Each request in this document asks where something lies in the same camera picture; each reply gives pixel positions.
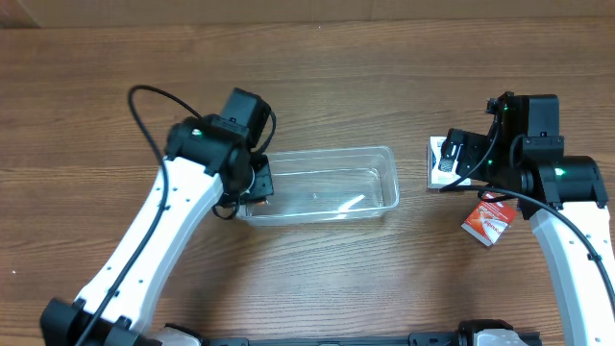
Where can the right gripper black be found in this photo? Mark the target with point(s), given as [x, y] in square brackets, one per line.
[461, 150]

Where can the red caplet box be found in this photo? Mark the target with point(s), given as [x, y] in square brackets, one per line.
[488, 221]

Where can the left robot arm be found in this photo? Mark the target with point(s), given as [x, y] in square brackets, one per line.
[209, 162]

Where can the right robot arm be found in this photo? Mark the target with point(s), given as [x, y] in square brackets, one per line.
[564, 199]

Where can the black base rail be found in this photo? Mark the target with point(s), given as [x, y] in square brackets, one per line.
[471, 332]

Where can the clear plastic container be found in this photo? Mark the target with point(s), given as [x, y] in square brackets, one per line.
[327, 185]

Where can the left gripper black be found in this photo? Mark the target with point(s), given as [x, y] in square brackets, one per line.
[262, 179]

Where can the white bandage box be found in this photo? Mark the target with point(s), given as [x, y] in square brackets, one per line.
[436, 178]

